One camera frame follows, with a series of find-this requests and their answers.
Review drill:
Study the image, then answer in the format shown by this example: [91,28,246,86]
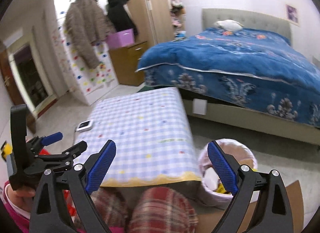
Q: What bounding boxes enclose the white tissue pack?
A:
[203,167,220,191]

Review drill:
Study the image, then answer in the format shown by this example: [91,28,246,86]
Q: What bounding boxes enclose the pink lined trash bin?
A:
[197,139,258,209]

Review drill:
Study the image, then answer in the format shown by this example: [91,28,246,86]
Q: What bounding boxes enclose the person's left hand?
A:
[7,184,36,211]

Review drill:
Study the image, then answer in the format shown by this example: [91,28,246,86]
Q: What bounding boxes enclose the cardboard sheet on floor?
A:
[195,180,304,232]

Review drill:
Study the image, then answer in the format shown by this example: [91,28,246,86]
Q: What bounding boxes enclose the white digital timer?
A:
[75,120,94,133]

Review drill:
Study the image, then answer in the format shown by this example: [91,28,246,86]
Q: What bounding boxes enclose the brown wooden door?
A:
[0,47,37,133]

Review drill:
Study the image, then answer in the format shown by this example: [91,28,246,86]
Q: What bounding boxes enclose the polka dot white cabinet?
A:
[52,18,119,106]

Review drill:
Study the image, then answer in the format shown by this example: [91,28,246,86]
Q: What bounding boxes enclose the plaid pajama legs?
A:
[91,187,199,232]

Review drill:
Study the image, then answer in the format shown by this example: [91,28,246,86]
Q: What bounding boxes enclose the checkered tablecloth table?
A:
[74,88,201,187]

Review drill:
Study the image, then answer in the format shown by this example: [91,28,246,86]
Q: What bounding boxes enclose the brown drawer cabinet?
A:
[108,41,149,87]

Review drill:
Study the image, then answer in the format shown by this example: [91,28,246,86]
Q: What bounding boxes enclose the blue floral bed blanket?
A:
[137,28,319,127]

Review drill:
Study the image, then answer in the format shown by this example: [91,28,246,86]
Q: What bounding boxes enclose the purple storage box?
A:
[106,28,135,50]

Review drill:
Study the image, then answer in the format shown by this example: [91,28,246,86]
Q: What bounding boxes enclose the brown quilted jacket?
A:
[65,0,116,69]

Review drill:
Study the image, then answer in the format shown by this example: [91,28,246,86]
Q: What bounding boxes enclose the black coat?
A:
[107,0,138,35]

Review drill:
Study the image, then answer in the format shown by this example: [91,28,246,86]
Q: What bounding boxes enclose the white pillow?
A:
[213,19,244,32]

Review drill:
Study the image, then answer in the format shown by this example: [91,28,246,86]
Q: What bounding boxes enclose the wooden wardrobe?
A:
[126,0,185,46]

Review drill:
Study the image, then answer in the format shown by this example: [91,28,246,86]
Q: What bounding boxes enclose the grey upholstered bed frame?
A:
[182,8,320,146]

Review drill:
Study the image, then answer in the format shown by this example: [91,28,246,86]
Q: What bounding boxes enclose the small purple wall picture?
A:
[286,5,299,26]

